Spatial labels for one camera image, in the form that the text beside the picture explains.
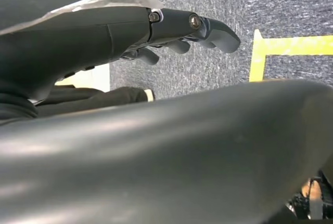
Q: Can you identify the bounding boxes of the grey robot leg shell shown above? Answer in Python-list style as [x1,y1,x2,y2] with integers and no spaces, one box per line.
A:
[0,78,333,224]

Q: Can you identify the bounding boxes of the yellow floor tape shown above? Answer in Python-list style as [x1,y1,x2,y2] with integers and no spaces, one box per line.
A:
[248,28,333,83]

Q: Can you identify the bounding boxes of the person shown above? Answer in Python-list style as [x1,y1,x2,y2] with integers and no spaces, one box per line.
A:
[35,85,156,119]

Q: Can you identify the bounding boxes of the black robot leg mechanism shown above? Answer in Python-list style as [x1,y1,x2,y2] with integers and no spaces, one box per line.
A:
[285,169,333,222]

